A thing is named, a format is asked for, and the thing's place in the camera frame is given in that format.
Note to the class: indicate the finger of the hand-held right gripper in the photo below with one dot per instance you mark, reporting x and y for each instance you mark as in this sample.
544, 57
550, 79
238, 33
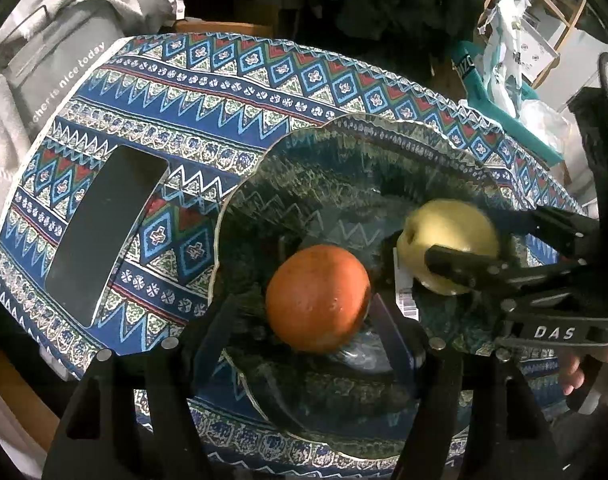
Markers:
549, 227
454, 265

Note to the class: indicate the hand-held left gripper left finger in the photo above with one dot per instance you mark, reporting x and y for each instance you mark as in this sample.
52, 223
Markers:
214, 327

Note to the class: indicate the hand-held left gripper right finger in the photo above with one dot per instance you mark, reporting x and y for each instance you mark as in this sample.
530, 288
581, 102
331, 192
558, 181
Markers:
395, 337

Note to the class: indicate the yellow apple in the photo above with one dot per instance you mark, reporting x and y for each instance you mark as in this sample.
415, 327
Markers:
449, 230

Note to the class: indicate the large orange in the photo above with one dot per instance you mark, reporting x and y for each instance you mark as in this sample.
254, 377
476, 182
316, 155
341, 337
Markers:
316, 300

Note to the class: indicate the dark glass bowl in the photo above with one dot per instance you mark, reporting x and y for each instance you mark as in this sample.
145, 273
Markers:
334, 185

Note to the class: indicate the person's right hand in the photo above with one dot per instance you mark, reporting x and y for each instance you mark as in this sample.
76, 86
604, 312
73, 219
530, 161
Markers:
571, 377

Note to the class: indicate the clear plastic bag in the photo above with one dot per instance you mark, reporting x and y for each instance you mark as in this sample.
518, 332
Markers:
546, 125

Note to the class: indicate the black smartphone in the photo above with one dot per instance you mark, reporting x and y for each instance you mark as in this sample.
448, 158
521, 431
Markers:
103, 230

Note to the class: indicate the teal box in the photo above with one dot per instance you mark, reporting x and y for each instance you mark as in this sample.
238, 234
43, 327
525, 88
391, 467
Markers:
474, 75

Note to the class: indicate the white printed plastic bag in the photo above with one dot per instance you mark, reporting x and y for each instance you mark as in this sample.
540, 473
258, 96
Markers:
504, 45

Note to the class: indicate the wooden shelf rack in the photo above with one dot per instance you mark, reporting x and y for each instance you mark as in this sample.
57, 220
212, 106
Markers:
564, 15

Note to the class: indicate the blue patterned tablecloth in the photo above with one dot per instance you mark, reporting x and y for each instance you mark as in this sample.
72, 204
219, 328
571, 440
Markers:
208, 95

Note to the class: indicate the dark hanging coat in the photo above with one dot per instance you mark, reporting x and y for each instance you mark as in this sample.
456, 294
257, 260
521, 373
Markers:
399, 0

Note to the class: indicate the grey printed bag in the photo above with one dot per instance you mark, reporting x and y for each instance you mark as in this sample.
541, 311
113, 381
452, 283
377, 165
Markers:
58, 50

